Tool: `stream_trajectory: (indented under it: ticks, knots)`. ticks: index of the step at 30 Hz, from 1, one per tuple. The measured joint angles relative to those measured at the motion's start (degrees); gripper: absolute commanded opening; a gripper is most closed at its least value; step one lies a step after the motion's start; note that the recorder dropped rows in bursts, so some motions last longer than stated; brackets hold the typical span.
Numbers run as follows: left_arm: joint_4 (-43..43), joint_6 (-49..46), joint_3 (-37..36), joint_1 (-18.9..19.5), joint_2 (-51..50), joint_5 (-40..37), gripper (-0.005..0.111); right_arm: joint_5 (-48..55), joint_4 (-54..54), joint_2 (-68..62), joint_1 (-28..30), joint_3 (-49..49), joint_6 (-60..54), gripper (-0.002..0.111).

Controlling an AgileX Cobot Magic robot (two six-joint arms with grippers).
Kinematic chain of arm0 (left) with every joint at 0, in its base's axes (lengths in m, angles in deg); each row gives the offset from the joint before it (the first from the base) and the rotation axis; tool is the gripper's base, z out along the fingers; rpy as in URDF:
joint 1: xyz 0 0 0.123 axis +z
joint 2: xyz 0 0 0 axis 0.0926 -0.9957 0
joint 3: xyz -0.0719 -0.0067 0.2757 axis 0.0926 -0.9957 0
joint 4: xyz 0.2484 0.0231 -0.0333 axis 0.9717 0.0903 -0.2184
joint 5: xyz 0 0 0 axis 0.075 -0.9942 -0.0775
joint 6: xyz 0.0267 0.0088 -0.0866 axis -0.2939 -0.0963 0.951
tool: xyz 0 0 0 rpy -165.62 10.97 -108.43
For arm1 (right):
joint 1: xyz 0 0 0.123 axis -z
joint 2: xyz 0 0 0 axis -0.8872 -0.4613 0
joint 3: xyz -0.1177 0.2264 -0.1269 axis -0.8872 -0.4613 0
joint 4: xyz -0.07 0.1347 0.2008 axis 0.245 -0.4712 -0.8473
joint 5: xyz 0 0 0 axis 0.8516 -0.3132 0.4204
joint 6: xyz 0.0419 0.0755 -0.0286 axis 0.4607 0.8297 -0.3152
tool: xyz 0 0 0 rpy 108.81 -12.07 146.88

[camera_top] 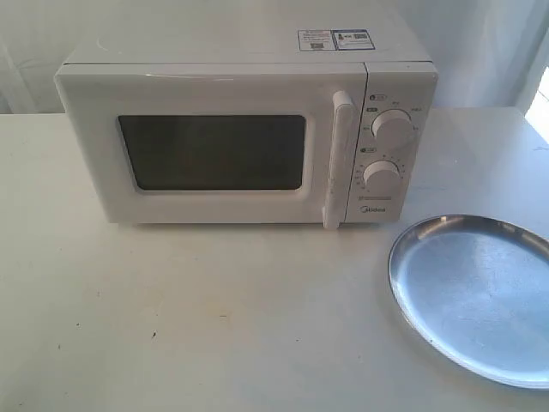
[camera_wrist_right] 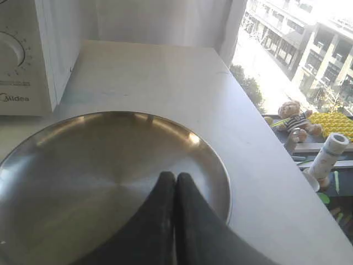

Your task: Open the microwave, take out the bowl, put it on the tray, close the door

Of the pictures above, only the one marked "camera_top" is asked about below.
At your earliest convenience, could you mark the white microwave oven body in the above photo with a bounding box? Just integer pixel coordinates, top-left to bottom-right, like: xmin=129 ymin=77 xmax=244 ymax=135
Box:
xmin=59 ymin=1 xmax=437 ymax=226

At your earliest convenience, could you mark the upper white control knob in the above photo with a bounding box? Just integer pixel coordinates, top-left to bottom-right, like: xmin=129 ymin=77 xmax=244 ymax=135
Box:
xmin=371 ymin=109 xmax=413 ymax=139

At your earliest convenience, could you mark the round steel tray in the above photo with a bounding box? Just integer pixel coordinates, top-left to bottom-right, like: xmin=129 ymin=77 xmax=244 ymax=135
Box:
xmin=388 ymin=215 xmax=548 ymax=391

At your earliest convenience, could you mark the white control knob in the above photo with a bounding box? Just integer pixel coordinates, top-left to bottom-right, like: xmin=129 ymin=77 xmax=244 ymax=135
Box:
xmin=371 ymin=109 xmax=413 ymax=139
xmin=363 ymin=161 xmax=401 ymax=196

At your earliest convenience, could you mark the blue white label sticker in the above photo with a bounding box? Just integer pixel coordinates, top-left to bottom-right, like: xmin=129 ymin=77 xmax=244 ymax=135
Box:
xmin=298 ymin=28 xmax=376 ymax=52

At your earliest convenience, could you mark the lower white control knob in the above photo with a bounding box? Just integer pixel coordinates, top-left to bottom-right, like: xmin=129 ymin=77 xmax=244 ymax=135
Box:
xmin=363 ymin=161 xmax=401 ymax=196

